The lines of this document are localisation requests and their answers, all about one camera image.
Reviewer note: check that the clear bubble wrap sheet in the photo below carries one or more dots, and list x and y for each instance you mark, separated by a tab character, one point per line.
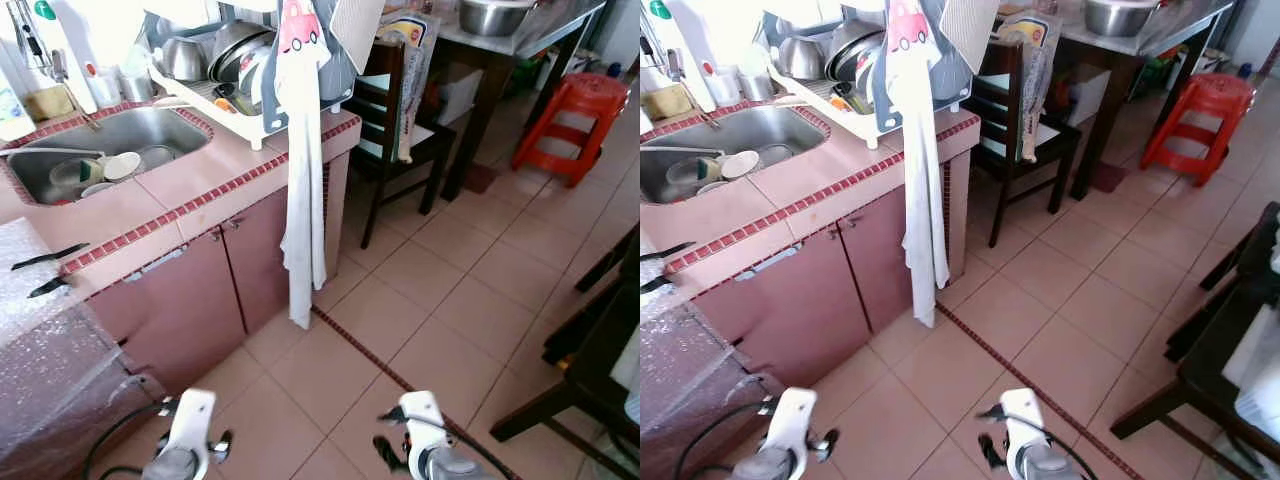
680	390
50	370

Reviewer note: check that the clear glass bowl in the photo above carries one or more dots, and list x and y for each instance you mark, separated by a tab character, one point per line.
690	172
75	172

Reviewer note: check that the steel cooking pot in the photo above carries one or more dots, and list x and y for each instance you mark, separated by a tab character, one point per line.
185	60
800	60

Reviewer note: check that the large steel mixing bowl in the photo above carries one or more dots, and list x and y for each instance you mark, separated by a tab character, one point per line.
1120	18
495	18

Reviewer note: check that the chrome wall faucet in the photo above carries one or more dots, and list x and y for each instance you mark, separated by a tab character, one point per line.
60	68
678	68

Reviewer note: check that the black tape strip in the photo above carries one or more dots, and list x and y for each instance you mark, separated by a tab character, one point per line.
665	252
655	285
50	288
50	256

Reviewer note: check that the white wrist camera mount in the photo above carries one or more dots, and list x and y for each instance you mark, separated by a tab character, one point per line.
425	415
1025	410
192	415
792	415

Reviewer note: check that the dark wooden chair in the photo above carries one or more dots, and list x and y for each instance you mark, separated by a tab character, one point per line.
430	150
1055	152

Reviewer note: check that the white dish drying rack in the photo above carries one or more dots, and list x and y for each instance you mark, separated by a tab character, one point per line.
815	100
200	100

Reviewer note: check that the pink cabinet door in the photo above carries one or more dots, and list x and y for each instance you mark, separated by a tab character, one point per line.
170	310
880	260
255	260
790	310

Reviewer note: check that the red plastic stool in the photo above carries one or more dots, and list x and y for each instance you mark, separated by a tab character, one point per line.
1210	95
585	95

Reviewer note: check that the printed plastic bag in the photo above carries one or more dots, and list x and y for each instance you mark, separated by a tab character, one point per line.
415	60
1040	60

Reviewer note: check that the white car print towel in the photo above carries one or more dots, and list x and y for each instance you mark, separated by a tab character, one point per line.
300	150
920	150

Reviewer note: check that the stainless steel sink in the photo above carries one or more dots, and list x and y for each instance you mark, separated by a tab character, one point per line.
150	130
770	130

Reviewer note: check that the yellow sponge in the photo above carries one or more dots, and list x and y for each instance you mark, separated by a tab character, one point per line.
50	105
668	103

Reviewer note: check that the white plastic bag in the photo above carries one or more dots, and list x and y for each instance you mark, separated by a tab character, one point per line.
630	380
1260	380

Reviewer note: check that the white corrugated board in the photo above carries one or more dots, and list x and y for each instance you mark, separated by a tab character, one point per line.
970	25
358	25

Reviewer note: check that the steel cup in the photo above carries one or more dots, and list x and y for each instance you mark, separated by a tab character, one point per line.
755	87
137	88

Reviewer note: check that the white ceramic bowl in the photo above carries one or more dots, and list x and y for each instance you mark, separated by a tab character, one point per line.
742	163
122	165

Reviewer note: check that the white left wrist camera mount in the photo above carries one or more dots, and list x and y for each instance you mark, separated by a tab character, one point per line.
192	415
792	415

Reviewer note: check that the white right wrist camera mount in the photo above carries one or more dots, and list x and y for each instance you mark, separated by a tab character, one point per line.
1025	410
425	415

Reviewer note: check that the round steel pan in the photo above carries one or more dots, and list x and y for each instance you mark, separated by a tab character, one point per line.
850	45
235	50

